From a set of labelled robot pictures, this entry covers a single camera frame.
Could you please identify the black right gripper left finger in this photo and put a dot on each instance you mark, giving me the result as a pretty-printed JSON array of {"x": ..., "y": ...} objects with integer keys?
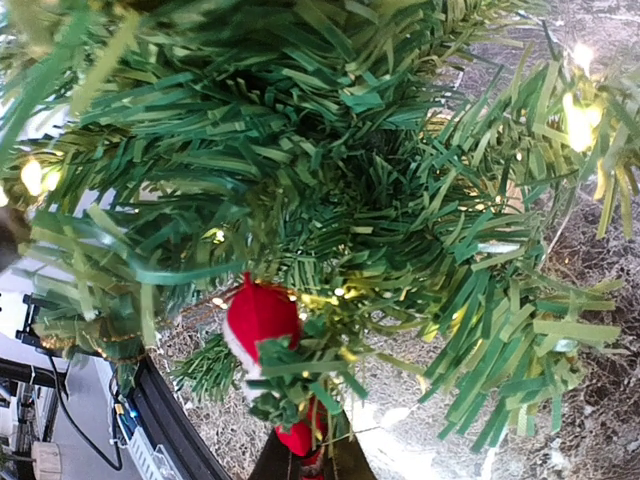
[{"x": 275, "y": 462}]

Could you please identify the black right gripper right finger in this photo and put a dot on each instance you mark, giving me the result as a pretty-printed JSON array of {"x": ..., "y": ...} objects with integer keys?
[{"x": 345, "y": 460}]

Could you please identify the red santa ornament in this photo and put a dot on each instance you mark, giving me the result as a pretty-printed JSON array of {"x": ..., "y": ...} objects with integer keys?
[{"x": 263, "y": 330}]

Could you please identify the small green christmas tree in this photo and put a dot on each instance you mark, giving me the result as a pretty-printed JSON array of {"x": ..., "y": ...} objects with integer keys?
[{"x": 158, "y": 151}]

